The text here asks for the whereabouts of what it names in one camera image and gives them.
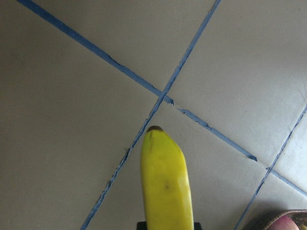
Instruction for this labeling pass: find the woven wicker basket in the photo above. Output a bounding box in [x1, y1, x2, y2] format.
[249, 209, 307, 230]

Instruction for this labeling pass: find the yellow banana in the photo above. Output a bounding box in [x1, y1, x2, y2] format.
[140, 126, 194, 230]

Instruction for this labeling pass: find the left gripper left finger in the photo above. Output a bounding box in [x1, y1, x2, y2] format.
[136, 221, 147, 230]

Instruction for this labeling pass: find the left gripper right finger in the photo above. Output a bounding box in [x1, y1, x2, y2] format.
[194, 222, 202, 230]

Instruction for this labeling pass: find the red green apple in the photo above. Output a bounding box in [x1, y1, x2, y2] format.
[268, 216, 307, 230]

